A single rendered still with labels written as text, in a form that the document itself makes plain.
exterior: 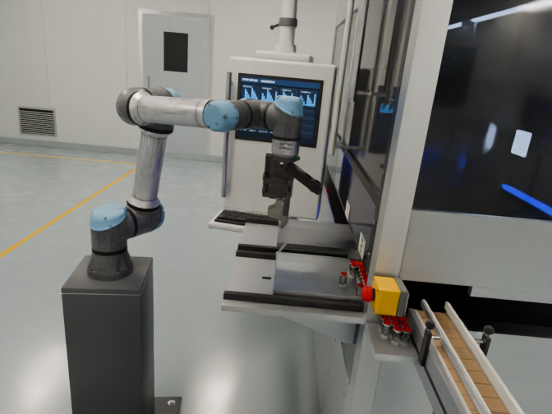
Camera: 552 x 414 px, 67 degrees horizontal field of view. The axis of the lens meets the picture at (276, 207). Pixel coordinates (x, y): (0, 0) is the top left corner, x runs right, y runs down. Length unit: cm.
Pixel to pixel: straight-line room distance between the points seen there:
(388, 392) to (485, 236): 53
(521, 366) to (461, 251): 41
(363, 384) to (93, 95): 648
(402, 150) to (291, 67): 106
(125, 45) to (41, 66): 136
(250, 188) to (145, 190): 74
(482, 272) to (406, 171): 35
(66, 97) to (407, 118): 672
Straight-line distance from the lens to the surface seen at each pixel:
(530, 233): 123
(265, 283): 131
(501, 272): 124
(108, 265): 151
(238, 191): 213
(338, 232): 177
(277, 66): 201
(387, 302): 108
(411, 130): 104
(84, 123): 737
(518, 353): 140
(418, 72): 103
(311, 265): 145
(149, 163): 146
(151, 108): 121
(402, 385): 136
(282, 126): 109
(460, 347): 112
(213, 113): 103
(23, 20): 769
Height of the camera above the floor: 152
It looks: 18 degrees down
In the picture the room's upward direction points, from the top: 5 degrees clockwise
